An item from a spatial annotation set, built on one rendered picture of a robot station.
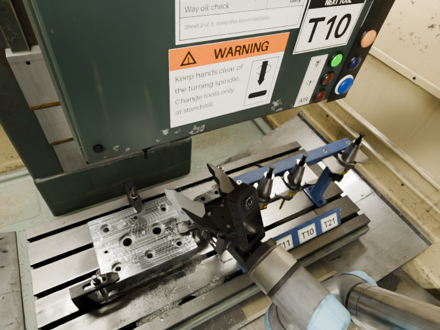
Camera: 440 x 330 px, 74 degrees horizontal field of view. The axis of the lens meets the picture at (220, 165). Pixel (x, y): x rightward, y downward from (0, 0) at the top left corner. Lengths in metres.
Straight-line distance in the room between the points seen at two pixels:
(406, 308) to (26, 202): 1.58
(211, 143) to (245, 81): 1.46
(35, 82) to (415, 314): 1.04
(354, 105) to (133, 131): 1.23
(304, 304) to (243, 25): 0.39
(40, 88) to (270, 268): 0.85
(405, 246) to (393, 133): 0.47
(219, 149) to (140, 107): 1.48
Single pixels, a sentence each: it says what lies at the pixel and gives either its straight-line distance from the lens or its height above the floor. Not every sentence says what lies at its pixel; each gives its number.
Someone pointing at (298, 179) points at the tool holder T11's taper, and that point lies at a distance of 0.87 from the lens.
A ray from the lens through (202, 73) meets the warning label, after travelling 0.35.
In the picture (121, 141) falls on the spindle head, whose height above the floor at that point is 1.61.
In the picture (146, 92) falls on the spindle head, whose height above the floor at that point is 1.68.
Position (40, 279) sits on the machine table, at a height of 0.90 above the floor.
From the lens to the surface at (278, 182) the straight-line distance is 0.88.
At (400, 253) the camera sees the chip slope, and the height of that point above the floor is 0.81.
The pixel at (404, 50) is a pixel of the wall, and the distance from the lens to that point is 1.33.
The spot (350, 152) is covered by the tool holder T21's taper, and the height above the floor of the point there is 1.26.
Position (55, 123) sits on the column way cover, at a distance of 1.15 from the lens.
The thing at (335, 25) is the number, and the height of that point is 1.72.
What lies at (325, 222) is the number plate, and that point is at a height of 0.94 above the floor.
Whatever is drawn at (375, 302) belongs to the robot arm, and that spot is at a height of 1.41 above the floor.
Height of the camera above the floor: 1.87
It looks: 48 degrees down
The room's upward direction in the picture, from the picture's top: 9 degrees clockwise
